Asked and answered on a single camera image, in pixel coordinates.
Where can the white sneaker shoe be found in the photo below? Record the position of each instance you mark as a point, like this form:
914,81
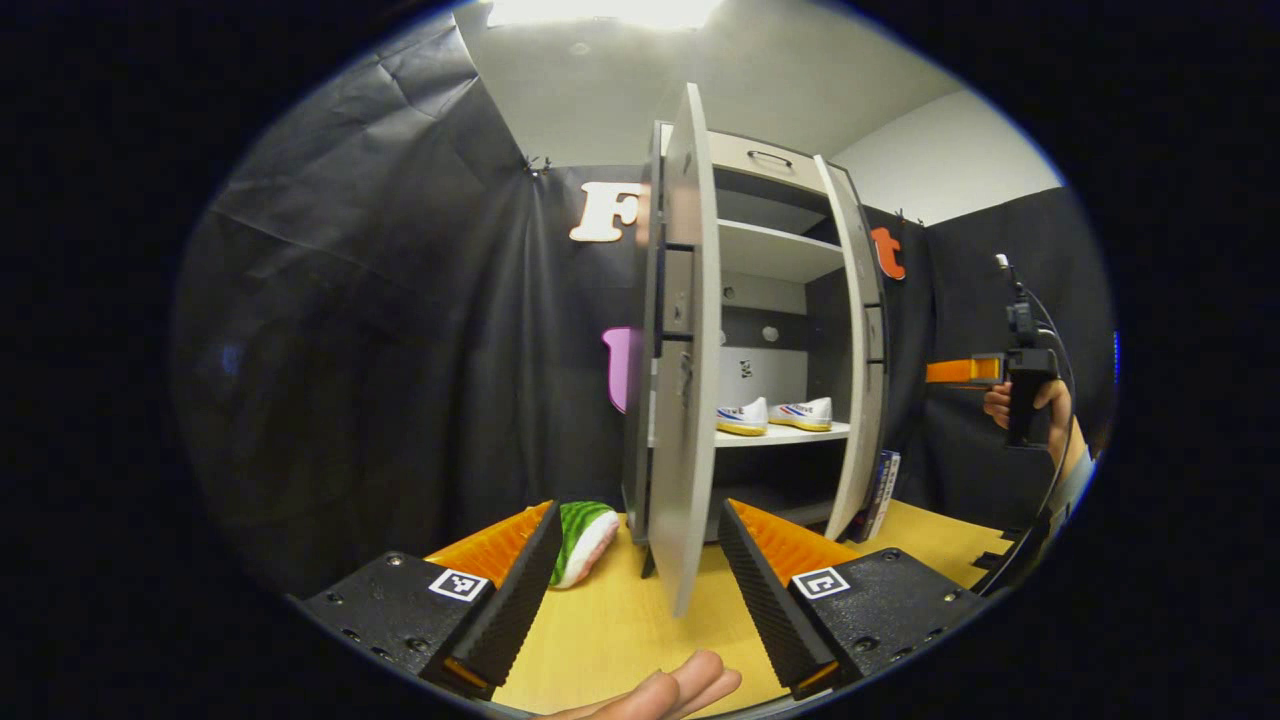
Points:
745,418
805,415

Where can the green striped plush toy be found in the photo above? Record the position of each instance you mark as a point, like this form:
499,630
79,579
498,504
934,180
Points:
590,540

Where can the white shoe cabinet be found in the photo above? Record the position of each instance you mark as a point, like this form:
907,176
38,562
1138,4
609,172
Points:
770,250

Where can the white cabinet door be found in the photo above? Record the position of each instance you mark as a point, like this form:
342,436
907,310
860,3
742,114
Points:
685,450
860,300

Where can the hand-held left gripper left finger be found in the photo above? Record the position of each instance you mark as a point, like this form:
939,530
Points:
505,615

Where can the white cabinet drawer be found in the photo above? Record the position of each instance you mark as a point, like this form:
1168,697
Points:
730,160

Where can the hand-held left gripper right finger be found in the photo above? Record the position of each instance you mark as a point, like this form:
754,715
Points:
765,600

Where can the dark blue book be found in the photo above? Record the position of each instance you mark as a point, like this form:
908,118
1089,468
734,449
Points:
880,495

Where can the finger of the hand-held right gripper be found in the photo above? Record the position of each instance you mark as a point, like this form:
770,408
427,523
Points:
955,371

